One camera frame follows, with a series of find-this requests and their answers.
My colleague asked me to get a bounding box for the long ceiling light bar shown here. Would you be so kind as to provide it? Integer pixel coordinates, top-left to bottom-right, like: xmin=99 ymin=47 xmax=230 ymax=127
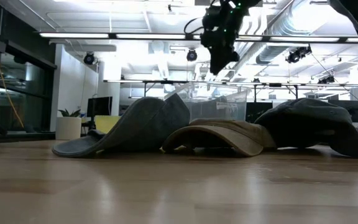
xmin=39 ymin=32 xmax=358 ymax=44
xmin=103 ymin=79 xmax=358 ymax=88

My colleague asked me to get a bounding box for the blue-grey baseball cap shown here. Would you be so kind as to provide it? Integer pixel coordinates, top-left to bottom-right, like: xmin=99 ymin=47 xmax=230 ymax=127
xmin=52 ymin=93 xmax=191 ymax=159
xmin=254 ymin=97 xmax=358 ymax=160

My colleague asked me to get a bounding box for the black flat panel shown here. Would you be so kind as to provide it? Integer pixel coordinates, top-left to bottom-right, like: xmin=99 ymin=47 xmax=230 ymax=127
xmin=246 ymin=101 xmax=275 ymax=123

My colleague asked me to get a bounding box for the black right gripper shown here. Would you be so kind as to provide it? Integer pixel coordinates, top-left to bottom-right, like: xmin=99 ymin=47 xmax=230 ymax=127
xmin=200 ymin=0 xmax=262 ymax=75

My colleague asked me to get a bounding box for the clear plastic bin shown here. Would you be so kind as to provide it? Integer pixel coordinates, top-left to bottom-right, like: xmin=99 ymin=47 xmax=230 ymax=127
xmin=165 ymin=81 xmax=252 ymax=123

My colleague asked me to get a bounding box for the black computer monitor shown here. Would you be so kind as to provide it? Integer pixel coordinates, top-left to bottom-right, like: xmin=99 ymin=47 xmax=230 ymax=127
xmin=328 ymin=99 xmax=358 ymax=124
xmin=86 ymin=96 xmax=113 ymax=118

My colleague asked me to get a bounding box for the white plant pot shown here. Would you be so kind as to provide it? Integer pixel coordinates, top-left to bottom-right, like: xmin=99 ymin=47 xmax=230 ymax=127
xmin=55 ymin=116 xmax=83 ymax=141

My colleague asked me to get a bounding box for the yellow plastic bin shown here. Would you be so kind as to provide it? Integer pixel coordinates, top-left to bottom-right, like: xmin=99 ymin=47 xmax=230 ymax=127
xmin=94 ymin=114 xmax=122 ymax=134

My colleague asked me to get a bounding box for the black aluminium table frame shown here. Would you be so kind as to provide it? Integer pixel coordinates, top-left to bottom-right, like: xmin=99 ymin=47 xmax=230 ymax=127
xmin=0 ymin=132 xmax=57 ymax=143

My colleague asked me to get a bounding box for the hanging yellow cable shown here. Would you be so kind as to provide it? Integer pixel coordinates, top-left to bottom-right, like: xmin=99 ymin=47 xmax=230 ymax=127
xmin=0 ymin=0 xmax=25 ymax=129

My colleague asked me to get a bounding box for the black spot lamp cluster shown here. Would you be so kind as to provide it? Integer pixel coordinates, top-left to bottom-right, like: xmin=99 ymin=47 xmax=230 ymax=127
xmin=285 ymin=45 xmax=313 ymax=64

